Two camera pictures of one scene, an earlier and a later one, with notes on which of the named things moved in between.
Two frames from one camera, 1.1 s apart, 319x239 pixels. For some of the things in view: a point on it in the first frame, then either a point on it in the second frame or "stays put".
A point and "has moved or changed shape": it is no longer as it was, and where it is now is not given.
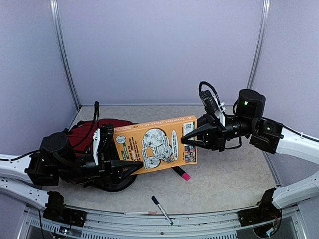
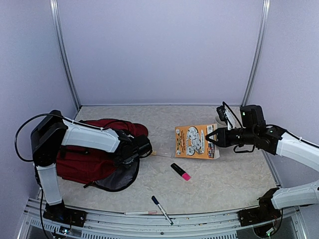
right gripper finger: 206,144 to 213,141
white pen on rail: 141,212 stays put
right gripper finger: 203,130 to 212,133
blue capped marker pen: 163,211 stays put
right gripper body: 220,133 to 226,141
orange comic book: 157,144 has moved or changed shape
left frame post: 54,7 stays put
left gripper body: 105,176 to 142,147
